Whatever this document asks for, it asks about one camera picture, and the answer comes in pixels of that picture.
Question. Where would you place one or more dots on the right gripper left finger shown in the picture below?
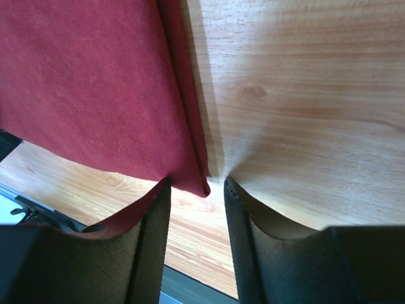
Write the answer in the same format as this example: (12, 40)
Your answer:
(117, 260)

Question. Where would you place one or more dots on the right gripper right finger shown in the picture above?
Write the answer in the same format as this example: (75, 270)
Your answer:
(277, 260)

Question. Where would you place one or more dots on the dark red t shirt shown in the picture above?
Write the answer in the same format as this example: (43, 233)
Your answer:
(108, 84)

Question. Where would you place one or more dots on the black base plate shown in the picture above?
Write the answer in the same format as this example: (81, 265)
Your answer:
(8, 142)

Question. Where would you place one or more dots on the aluminium frame rail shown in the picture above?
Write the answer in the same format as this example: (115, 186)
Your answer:
(176, 287)

